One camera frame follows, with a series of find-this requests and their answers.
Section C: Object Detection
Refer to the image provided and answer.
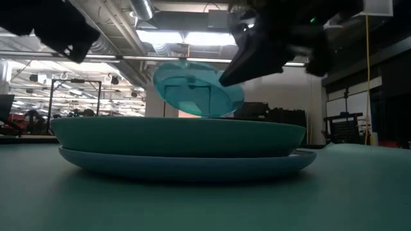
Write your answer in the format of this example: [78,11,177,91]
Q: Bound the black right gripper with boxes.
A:
[218,0,341,88]

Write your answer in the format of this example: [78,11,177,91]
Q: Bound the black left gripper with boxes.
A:
[33,0,101,64]

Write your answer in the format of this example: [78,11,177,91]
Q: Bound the translucent blue plastic plate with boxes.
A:
[152,61,245,118]

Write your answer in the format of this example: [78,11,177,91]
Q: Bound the large teal plastic plate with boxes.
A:
[51,115,307,158]

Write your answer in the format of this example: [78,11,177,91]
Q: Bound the large blue plastic plate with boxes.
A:
[58,146,317,181]

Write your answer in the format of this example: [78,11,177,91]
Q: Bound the grey ceiling box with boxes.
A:
[207,9,232,30]

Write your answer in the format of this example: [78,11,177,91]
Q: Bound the black stacked crates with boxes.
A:
[267,108,308,146]

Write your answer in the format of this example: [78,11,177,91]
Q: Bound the grey monitor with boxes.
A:
[0,94,15,122]

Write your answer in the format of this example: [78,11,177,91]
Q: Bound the white ceiling unit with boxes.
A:
[361,0,394,17]

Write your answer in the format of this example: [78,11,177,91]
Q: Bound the dark wall screen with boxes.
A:
[234,101,269,119]

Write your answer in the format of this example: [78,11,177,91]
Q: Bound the wide black metal frame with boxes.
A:
[46,78,103,135]

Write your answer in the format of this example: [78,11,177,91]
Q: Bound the round silver ventilation duct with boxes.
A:
[129,0,155,21]

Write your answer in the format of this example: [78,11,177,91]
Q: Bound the black wire cart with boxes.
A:
[323,112,364,145]

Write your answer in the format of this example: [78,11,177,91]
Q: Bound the yellow hanging cable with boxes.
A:
[363,14,372,146]

